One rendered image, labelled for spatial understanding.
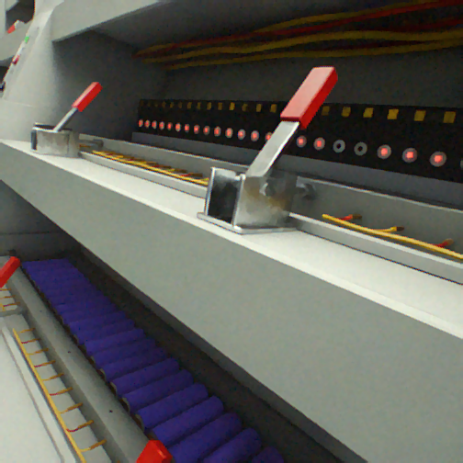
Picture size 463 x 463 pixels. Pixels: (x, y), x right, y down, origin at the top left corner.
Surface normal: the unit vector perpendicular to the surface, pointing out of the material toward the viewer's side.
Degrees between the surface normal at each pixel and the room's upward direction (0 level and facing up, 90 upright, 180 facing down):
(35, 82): 90
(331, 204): 110
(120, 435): 20
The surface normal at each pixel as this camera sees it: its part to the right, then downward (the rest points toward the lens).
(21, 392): 0.18, -0.96
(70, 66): 0.70, 0.28
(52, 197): -0.69, 0.04
